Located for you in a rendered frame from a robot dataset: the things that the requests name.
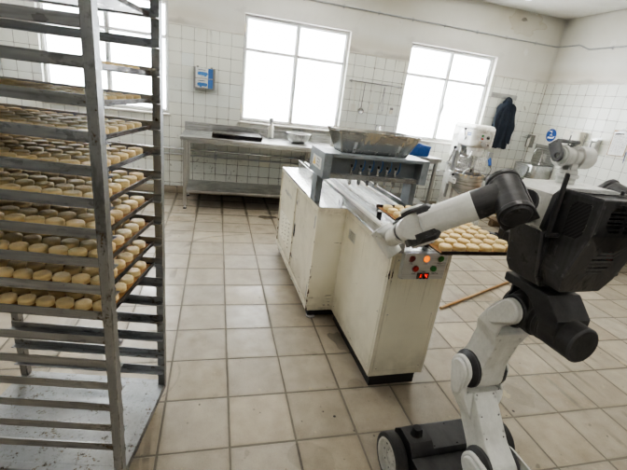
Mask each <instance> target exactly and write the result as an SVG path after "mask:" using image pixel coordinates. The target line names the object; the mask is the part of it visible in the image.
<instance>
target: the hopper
mask: <svg viewBox="0 0 627 470"><path fill-rule="evenodd" d="M327 127H328V130H329V134H330V137H331V140H332V143H333V146H334V148H335V149H337V150H339V151H341V152H344V153H355V154H366V155H376V156H387V157H398V158H406V157H407V156H408V155H409V154H410V153H411V152H412V150H413V149H414V148H415V147H416V146H417V145H418V143H419V142H420V141H421V140H422V139H423V138H419V137H415V136H411V135H408V134H405V133H399V132H390V131H374V130H365V129H357V128H347V127H339V126H330V125H327Z"/></svg>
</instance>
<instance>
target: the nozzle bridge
mask: <svg viewBox="0 0 627 470"><path fill-rule="evenodd" d="M364 159H365V160H366V164H365V168H364V170H363V167H364V163H365V161H364ZM355 160H356V165H355ZM373 161H374V168H373V170H372V172H371V173H370V176H367V174H368V168H369V166H371V169H372V167H373ZM391 162H392V169H391ZM399 163H401V167H400V171H399V173H397V176H396V178H393V174H394V170H395V168H397V171H398V170H399V166H400V164H399ZM351 164H354V166H353V167H355V169H354V170H353V174H352V175H351V174H349V172H350V167H351ZM360 165H362V170H363V172H362V173H361V175H358V171H359V167H360ZM429 165H430V161H427V160H424V159H420V158H417V157H415V156H412V155H408V156H407V157H406V158H398V157H387V156H376V155H366V154H355V153H344V152H341V151H339V150H337V149H335V148H334V146H324V145H312V152H311V159H310V169H311V170H312V171H313V179H312V186H311V195H310V198H311V199H312V200H313V201H314V202H320V198H321V191H322V184H323V179H329V178H334V179H348V180H362V181H376V182H389V183H403V187H402V191H401V196H400V199H401V203H402V204H404V205H405V206H406V205H410V206H412V203H413V199H414V194H415V189H416V186H417V185H418V186H425V182H426V178H427V174H428V169H429ZM378 166H380V174H379V177H377V176H376V172H377V169H378ZM382 166H383V169H382ZM386 167H389V168H388V170H389V171H390V169H391V172H390V173H389V174H388V175H387V177H384V174H385V170H386ZM381 170H382V171H381ZM389 171H388V172H389Z"/></svg>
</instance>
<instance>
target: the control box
mask: <svg viewBox="0 0 627 470"><path fill-rule="evenodd" d="M411 256H415V260H414V261H413V262H410V257H411ZM426 256H429V257H430V259H429V261H428V262H424V259H425V257H426ZM440 256H443V257H444V260H443V261H442V262H439V257H440ZM447 259H448V256H445V255H441V254H439V253H438V252H425V251H404V254H402V258H401V261H400V266H399V270H398V275H397V277H398V278H399V279H418V275H419V273H421V274H422V275H421V274H420V275H419V278H420V276H421V278H420V279H424V278H425V277H426V276H425V275H426V273H427V279H442V277H443V273H444V270H445V267H446V263H447ZM415 266H417V267H418V268H419V270H418V271H416V272H414V271H413V270H412V269H413V267H415ZM433 266H435V267H437V270H436V271H434V272H433V271H431V267H433Z"/></svg>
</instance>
